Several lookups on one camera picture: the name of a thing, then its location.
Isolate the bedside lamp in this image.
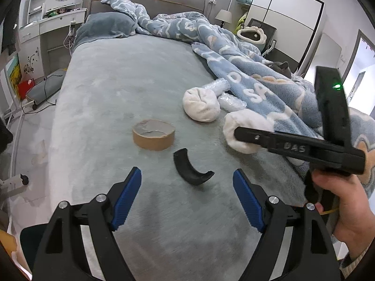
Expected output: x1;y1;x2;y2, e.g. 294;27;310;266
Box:
215;9;232;27

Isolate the black cable on floor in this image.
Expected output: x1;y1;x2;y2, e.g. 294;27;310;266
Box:
20;72;64;116

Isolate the brown tape roll flat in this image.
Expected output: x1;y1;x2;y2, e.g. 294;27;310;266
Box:
132;119;175;151

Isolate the white wardrobe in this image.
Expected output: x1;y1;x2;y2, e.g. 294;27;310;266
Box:
226;0;324;75

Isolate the person right hand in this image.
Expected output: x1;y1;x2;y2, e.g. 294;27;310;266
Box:
312;170;374;260

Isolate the white cloud cat bed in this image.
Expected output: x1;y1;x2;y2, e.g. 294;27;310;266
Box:
236;26;267;52

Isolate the black curved plastic piece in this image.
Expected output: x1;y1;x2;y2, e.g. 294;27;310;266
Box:
173;148;215;186

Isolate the blue patterned blanket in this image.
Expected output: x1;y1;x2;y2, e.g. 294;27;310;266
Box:
100;0;375;188

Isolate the white clothes rack base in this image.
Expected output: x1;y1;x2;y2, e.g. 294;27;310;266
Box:
0;174;29;193

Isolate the grey-green bed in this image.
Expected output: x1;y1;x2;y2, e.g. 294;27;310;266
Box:
48;35;304;280

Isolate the bubble wrap roll upper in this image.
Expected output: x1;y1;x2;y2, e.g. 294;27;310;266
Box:
202;78;231;97

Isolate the white dressing table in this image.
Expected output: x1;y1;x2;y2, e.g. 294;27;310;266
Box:
19;0;86;80

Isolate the blue-grey pillow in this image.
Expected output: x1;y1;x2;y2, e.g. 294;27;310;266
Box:
72;12;137;51

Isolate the white sock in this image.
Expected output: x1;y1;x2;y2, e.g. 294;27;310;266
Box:
223;108;276;155
182;88;221;122

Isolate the dark teal trash bin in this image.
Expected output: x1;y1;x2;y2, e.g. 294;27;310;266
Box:
20;223;47;271

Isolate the bubble wrap roll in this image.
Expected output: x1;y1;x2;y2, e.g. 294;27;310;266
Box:
202;78;231;97
217;93;247;112

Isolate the bubble wrap roll lower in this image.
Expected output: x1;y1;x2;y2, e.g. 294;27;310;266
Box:
217;93;247;112

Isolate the red box on floor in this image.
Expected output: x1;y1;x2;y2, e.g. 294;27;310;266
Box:
18;79;35;100

